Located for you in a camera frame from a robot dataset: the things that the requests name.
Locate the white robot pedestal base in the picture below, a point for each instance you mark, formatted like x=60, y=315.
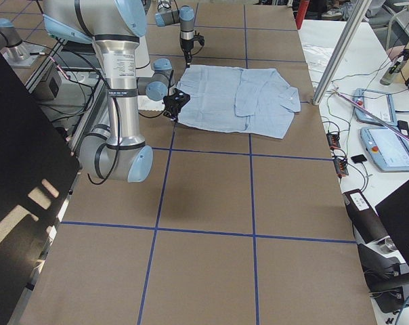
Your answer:
x=154, y=79

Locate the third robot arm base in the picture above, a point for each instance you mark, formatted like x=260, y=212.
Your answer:
x=16, y=53

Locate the black cylinder with label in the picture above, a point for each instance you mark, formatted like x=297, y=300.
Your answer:
x=363, y=216

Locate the far black usb hub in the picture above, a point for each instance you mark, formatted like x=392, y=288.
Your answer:
x=333, y=140

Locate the grey control box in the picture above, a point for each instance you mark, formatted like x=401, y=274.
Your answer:
x=50, y=84

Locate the light blue button-up shirt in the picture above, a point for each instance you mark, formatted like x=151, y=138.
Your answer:
x=233, y=99

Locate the red fire extinguisher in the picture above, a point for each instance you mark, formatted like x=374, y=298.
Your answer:
x=301, y=12

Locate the teach pendant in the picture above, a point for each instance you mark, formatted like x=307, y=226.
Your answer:
x=388, y=151
x=378, y=103

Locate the black panel left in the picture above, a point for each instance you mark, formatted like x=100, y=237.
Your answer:
x=36, y=173

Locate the far teach pendant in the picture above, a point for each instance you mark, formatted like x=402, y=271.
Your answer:
x=378, y=103

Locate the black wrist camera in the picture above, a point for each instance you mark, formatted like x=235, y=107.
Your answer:
x=199, y=38

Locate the black monitor right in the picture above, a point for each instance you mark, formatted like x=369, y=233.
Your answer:
x=393, y=211

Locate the aluminium frame post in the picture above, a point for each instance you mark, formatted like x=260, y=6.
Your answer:
x=343, y=43

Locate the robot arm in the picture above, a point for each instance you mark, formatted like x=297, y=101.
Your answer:
x=116, y=30
x=184, y=16

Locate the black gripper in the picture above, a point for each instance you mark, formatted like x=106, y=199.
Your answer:
x=170, y=109
x=186, y=45

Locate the near teach pendant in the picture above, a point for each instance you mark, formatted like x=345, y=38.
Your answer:
x=388, y=151

